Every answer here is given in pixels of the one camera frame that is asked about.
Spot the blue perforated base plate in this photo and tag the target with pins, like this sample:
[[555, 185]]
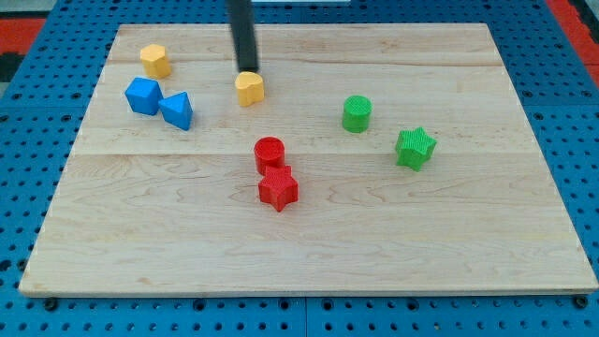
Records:
[[45, 102]]

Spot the green cylinder block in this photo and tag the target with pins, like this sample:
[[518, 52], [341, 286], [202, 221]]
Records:
[[357, 111]]

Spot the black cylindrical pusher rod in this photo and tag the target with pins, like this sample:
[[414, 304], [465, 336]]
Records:
[[242, 27]]

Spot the red cylinder block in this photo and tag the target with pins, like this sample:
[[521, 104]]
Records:
[[269, 152]]

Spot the green star block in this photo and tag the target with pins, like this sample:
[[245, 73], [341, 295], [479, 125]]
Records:
[[414, 148]]

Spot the red star block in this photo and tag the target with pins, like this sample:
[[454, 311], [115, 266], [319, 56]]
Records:
[[278, 187]]

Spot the light wooden board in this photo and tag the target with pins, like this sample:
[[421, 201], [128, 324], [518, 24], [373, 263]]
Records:
[[145, 209]]

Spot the yellow hexagon block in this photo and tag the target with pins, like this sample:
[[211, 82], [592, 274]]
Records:
[[155, 61]]

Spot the blue triangle block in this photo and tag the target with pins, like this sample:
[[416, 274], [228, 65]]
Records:
[[176, 110]]

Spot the blue cube block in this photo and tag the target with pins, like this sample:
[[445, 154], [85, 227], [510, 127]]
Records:
[[143, 96]]

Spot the yellow heart block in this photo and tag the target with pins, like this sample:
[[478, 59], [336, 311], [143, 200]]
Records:
[[250, 88]]

